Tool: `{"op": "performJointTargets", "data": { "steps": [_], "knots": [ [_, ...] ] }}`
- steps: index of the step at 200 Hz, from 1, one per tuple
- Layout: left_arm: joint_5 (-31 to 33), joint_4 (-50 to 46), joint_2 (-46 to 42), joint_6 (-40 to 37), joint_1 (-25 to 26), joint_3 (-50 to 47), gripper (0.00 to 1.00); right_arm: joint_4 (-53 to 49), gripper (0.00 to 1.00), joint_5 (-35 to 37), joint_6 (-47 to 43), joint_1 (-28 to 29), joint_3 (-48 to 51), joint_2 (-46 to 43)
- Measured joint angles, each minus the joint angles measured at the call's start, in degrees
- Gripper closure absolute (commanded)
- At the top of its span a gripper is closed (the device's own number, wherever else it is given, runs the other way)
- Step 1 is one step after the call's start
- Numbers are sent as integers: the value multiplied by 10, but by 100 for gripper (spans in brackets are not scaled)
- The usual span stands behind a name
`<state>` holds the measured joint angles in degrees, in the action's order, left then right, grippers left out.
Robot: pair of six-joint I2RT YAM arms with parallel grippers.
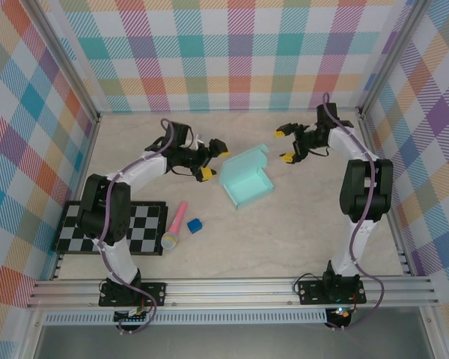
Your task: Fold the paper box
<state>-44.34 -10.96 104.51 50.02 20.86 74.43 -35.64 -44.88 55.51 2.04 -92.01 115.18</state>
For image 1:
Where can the pink toy microphone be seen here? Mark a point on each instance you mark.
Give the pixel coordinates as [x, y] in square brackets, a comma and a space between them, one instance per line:
[176, 224]

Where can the aluminium side rail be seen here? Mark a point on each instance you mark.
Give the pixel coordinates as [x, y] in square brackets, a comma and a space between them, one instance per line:
[83, 175]
[400, 243]

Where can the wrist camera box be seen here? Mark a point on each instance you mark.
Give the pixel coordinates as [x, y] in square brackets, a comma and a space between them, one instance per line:
[312, 127]
[197, 141]

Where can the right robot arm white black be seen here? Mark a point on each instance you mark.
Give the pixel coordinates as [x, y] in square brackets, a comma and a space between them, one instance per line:
[355, 194]

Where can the black grey checkerboard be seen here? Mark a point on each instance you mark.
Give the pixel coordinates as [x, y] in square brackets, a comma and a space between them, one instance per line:
[146, 239]

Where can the blue toy block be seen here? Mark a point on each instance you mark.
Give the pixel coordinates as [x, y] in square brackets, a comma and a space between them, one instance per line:
[195, 226]

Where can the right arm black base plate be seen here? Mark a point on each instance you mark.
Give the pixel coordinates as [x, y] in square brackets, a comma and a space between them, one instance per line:
[308, 293]

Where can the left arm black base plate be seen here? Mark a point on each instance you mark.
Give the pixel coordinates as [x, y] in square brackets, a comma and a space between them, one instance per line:
[157, 293]

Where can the grey metal panel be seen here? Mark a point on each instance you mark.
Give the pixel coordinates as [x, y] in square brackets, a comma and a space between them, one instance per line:
[228, 342]

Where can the small black controller board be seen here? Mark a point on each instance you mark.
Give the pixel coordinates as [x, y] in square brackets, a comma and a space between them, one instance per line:
[131, 318]
[340, 314]

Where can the light blue paper box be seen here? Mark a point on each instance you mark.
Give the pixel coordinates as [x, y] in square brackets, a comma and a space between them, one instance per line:
[247, 183]

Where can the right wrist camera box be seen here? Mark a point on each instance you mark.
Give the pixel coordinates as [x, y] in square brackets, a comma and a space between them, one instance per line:
[312, 127]

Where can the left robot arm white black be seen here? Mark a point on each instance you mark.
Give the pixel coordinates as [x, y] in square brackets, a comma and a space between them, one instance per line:
[91, 209]

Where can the aluminium frame post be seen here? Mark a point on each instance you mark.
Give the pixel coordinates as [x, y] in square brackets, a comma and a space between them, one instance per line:
[390, 56]
[63, 56]

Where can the aluminium mounting rail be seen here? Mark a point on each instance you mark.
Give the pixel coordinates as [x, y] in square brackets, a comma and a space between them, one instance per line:
[228, 293]

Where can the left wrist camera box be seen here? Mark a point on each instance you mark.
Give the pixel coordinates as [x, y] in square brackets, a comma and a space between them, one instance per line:
[197, 141]

